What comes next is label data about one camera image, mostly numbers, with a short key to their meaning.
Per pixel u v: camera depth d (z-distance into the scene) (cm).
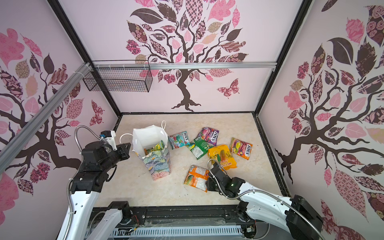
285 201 45
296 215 41
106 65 90
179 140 99
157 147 89
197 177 84
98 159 50
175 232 70
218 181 63
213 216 75
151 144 90
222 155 90
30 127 57
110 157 58
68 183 46
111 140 61
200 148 95
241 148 95
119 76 95
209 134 103
